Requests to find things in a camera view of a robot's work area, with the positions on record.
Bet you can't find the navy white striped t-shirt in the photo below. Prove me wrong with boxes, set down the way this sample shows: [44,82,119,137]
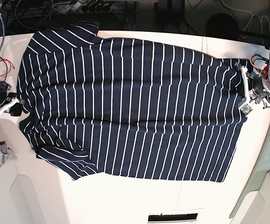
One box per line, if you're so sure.
[17,21,251,182]

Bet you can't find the white cables in background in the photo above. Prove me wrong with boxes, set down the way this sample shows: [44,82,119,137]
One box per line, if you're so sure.
[220,0,270,35]

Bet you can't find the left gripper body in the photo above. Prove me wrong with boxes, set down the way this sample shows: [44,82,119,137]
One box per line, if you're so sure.
[234,62,270,109]

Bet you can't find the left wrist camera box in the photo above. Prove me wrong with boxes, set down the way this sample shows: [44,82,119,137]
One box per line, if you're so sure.
[238,101,253,117]

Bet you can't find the black power strip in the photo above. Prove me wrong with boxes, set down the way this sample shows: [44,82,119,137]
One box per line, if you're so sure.
[81,0,115,13]

